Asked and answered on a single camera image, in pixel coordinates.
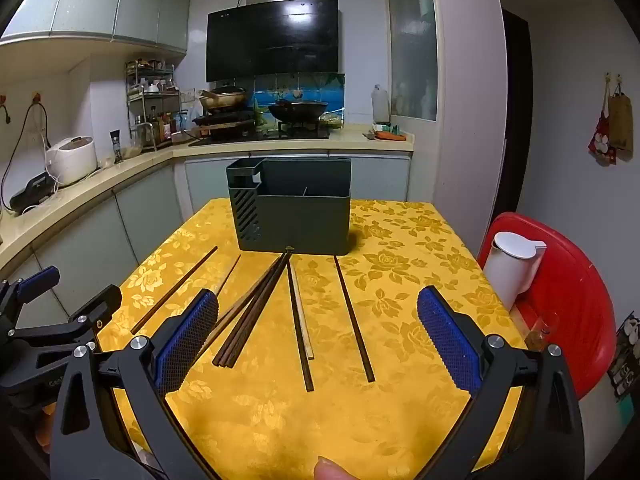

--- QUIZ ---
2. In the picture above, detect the black chopstick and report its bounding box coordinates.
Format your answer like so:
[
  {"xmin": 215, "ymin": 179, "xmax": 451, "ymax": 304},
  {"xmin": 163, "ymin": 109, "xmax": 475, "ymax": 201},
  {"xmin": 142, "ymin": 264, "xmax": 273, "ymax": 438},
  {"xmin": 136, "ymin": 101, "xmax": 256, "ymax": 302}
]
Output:
[
  {"xmin": 286, "ymin": 259, "xmax": 315, "ymax": 392},
  {"xmin": 333, "ymin": 255, "xmax": 376, "ymax": 383}
]

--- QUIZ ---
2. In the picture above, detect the person's right hand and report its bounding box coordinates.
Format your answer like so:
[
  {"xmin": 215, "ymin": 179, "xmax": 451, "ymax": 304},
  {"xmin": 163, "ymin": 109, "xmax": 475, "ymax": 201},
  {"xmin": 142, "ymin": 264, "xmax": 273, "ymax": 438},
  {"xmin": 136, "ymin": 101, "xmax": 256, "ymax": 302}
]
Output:
[{"xmin": 314, "ymin": 456, "xmax": 353, "ymax": 480}]

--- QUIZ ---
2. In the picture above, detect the golden wok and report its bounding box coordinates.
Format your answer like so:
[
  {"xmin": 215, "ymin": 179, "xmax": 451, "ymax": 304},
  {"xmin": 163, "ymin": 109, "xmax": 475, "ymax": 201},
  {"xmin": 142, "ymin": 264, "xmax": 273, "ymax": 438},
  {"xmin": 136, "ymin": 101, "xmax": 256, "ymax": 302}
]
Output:
[{"xmin": 199, "ymin": 85, "xmax": 251, "ymax": 113}]

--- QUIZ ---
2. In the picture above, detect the metal spice rack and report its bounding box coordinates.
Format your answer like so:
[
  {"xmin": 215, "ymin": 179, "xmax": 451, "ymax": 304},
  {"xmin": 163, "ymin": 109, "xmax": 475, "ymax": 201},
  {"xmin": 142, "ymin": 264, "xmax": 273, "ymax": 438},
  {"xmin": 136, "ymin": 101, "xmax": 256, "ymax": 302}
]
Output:
[{"xmin": 125, "ymin": 59, "xmax": 181, "ymax": 151}]

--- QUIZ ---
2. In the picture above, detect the row of sauce bottles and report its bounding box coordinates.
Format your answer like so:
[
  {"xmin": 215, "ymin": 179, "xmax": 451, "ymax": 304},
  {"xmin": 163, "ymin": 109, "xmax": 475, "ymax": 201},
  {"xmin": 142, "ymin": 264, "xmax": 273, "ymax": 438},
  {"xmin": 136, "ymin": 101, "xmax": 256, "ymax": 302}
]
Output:
[{"xmin": 145, "ymin": 112, "xmax": 180, "ymax": 145}]

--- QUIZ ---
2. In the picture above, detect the white kettle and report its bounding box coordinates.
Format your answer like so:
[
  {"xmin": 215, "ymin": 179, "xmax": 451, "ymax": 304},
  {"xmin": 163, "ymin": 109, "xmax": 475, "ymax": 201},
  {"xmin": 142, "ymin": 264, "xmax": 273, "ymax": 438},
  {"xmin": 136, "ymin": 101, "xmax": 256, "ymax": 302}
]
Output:
[{"xmin": 484, "ymin": 231, "xmax": 548, "ymax": 311}]

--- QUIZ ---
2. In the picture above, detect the red patterned hanging bag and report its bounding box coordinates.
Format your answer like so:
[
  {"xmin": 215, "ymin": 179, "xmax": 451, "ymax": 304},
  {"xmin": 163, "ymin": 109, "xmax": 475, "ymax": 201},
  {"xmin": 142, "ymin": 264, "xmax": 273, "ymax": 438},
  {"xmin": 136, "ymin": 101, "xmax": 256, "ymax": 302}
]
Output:
[{"xmin": 587, "ymin": 80, "xmax": 621, "ymax": 167}]

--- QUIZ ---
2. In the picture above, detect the pale green wall cabinet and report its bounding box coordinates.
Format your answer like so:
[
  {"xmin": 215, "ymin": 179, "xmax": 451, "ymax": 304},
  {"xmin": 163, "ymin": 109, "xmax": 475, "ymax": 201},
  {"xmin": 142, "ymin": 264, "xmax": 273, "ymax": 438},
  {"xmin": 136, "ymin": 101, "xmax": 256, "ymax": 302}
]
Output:
[{"xmin": 0, "ymin": 0, "xmax": 193, "ymax": 61}]

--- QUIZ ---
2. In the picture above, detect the white rice cooker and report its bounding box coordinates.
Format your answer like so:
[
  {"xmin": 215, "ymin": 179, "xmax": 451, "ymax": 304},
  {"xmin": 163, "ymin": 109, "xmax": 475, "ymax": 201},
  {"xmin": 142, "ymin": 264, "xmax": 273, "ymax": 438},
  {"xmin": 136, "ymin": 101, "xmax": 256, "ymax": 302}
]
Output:
[{"xmin": 46, "ymin": 136, "xmax": 97, "ymax": 186}]

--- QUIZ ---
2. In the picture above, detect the frosted glass cabinet door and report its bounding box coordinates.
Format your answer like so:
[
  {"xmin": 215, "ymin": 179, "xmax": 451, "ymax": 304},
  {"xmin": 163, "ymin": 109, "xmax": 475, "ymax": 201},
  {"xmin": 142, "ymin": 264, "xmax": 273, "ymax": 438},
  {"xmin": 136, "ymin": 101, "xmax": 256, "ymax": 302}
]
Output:
[{"xmin": 385, "ymin": 0, "xmax": 441, "ymax": 123}]

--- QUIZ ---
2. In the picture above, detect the red plastic chair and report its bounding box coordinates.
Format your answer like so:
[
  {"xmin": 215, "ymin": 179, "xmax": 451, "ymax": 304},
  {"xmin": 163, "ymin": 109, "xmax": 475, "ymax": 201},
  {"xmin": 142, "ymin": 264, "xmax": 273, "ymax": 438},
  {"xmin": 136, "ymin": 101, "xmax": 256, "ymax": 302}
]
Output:
[{"xmin": 477, "ymin": 212, "xmax": 618, "ymax": 401}]

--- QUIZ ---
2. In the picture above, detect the dark green utensil holder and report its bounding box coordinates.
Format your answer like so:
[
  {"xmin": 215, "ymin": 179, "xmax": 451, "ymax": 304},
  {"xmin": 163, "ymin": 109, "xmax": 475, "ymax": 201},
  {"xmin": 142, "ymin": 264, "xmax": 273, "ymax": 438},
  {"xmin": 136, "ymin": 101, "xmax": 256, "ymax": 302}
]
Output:
[{"xmin": 226, "ymin": 157, "xmax": 353, "ymax": 256}]

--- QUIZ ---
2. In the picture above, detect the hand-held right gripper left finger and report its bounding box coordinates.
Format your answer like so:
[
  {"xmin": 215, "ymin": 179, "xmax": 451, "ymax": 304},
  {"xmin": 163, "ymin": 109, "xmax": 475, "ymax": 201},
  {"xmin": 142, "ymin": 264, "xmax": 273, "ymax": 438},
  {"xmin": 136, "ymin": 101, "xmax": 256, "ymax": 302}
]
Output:
[{"xmin": 50, "ymin": 287, "xmax": 221, "ymax": 480}]

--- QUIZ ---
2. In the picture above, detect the black countertop appliance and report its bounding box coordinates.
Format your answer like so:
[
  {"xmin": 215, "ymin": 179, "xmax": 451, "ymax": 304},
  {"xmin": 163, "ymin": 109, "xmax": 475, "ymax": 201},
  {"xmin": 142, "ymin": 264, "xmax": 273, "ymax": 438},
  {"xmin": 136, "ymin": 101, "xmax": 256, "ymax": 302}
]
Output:
[{"xmin": 9, "ymin": 172, "xmax": 53, "ymax": 213}]

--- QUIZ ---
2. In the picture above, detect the black glass range hood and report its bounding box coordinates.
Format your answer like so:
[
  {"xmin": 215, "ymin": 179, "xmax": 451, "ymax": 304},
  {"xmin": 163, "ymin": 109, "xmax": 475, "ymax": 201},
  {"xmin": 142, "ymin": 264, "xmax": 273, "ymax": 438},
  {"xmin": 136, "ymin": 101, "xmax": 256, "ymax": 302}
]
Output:
[{"xmin": 206, "ymin": 0, "xmax": 342, "ymax": 83}]

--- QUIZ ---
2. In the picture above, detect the printed cardboard box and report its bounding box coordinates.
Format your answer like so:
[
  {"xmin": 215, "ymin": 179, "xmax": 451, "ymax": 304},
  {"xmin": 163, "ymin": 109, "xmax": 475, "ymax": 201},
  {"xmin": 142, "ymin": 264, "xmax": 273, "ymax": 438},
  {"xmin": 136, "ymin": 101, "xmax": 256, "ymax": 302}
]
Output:
[{"xmin": 607, "ymin": 312, "xmax": 640, "ymax": 403}]

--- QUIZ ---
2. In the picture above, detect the white plastic bottle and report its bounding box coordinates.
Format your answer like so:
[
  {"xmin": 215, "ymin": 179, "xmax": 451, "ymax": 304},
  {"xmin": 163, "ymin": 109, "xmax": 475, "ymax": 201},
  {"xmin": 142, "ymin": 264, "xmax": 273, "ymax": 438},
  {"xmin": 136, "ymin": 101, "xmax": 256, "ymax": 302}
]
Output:
[{"xmin": 371, "ymin": 84, "xmax": 392, "ymax": 126}]

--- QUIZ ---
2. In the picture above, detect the orange tray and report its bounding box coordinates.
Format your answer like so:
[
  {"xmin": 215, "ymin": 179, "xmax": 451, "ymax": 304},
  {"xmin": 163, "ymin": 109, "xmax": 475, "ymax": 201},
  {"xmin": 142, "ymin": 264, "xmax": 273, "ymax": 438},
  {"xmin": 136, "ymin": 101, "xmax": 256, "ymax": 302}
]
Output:
[{"xmin": 372, "ymin": 124, "xmax": 407, "ymax": 142}]

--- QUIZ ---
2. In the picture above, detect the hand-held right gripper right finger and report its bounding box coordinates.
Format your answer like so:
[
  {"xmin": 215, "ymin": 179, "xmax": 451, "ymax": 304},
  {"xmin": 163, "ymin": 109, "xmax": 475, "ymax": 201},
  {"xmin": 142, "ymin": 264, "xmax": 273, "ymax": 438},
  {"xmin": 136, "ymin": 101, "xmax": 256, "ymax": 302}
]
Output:
[{"xmin": 416, "ymin": 285, "xmax": 586, "ymax": 480}]

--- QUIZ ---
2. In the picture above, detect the yellow floral tablecloth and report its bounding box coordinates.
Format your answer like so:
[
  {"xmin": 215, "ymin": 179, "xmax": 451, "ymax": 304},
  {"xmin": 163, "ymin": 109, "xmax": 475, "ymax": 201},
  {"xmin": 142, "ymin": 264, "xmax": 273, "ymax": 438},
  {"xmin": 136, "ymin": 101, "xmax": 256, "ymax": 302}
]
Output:
[{"xmin": 95, "ymin": 199, "xmax": 531, "ymax": 480}]

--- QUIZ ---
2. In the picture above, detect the black gas hob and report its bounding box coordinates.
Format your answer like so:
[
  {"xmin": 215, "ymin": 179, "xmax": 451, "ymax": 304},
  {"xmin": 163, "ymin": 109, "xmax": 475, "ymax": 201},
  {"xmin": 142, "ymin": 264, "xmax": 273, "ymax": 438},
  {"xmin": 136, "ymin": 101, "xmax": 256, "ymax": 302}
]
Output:
[{"xmin": 189, "ymin": 127, "xmax": 332, "ymax": 146}]

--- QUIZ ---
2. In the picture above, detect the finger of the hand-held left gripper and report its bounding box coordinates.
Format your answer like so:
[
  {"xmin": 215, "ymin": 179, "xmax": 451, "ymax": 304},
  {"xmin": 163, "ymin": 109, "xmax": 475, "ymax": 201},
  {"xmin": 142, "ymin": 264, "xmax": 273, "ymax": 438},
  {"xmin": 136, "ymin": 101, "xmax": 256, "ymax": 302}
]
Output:
[
  {"xmin": 69, "ymin": 284, "xmax": 123, "ymax": 330},
  {"xmin": 0, "ymin": 266, "xmax": 61, "ymax": 333}
]

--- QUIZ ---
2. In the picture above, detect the dark brown wooden chopstick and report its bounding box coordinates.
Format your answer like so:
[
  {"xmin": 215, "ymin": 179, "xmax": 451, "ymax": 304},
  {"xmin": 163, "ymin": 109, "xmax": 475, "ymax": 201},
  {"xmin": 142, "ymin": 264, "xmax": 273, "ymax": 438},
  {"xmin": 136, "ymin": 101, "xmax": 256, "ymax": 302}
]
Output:
[
  {"xmin": 220, "ymin": 252, "xmax": 290, "ymax": 368},
  {"xmin": 228, "ymin": 251, "xmax": 292, "ymax": 367},
  {"xmin": 213, "ymin": 252, "xmax": 288, "ymax": 367}
]

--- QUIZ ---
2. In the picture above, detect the brown hanging bag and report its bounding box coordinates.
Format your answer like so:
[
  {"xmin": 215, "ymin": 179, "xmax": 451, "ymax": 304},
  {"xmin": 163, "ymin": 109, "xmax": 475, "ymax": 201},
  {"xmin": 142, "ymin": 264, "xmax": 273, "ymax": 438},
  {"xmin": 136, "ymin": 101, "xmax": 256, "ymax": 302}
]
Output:
[{"xmin": 607, "ymin": 77, "xmax": 635, "ymax": 153}]

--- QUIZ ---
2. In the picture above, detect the black wok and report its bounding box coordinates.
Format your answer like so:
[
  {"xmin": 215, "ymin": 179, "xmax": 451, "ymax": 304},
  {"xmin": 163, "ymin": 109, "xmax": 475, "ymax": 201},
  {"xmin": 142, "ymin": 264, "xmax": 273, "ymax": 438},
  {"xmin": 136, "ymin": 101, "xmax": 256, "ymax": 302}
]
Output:
[{"xmin": 268, "ymin": 100, "xmax": 329, "ymax": 123}]

